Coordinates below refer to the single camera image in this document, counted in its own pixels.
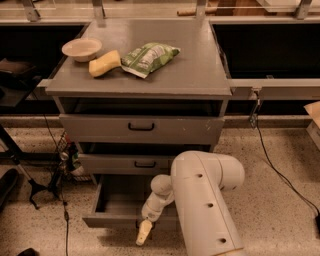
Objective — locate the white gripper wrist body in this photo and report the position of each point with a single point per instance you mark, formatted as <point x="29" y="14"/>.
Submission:
<point x="150" y="212"/>

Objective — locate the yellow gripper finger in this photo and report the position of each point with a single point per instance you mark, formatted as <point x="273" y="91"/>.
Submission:
<point x="145" y="228"/>

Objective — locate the grey bottom drawer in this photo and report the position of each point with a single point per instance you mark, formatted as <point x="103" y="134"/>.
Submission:
<point x="118" y="201"/>

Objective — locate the grey drawer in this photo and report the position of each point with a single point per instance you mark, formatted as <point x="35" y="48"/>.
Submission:
<point x="125" y="164"/>
<point x="118" y="201"/>
<point x="142" y="129"/>

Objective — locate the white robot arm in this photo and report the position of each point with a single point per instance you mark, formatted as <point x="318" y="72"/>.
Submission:
<point x="194" y="186"/>

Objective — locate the grey middle drawer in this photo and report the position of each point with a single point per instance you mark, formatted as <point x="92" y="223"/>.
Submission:
<point x="125" y="164"/>

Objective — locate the grey top drawer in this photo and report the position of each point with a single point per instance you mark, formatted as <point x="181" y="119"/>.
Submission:
<point x="142" y="129"/>

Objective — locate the grey drawer cabinet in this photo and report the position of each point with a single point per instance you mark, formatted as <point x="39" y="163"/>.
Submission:
<point x="193" y="84"/>

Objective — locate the black shoe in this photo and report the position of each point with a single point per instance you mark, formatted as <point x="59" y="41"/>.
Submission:
<point x="7" y="181"/>

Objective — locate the black tripod stand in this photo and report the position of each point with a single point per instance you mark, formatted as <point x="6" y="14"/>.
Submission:
<point x="35" y="187"/>

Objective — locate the green chip bag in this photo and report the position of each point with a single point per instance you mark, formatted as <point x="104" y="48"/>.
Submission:
<point x="148" y="58"/>

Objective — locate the yellow sponge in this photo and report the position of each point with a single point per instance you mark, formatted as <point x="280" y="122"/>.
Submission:
<point x="104" y="64"/>

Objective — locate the white bowl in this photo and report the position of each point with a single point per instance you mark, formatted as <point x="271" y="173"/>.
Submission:
<point x="82" y="49"/>

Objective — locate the cardboard box right edge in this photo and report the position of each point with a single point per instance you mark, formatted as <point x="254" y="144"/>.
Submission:
<point x="313" y="128"/>

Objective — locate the dark object on left shelf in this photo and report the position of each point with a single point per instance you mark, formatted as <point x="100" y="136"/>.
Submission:
<point x="18" y="75"/>

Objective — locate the wooden rolling pin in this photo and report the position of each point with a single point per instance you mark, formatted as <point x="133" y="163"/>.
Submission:
<point x="192" y="12"/>

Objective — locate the wire basket with bottles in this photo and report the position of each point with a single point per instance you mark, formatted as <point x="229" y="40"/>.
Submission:
<point x="70" y="162"/>

